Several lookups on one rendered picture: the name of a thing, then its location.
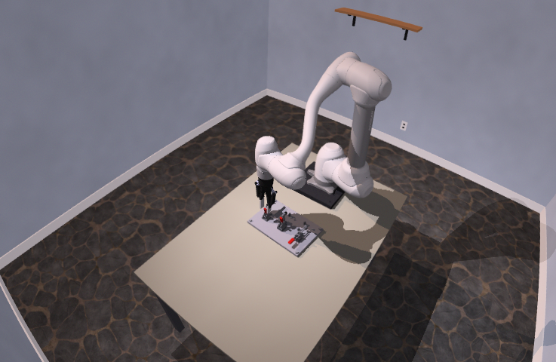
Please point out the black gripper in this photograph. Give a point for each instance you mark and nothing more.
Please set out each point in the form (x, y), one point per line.
(265, 186)

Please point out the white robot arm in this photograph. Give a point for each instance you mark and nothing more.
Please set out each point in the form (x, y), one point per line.
(368, 85)

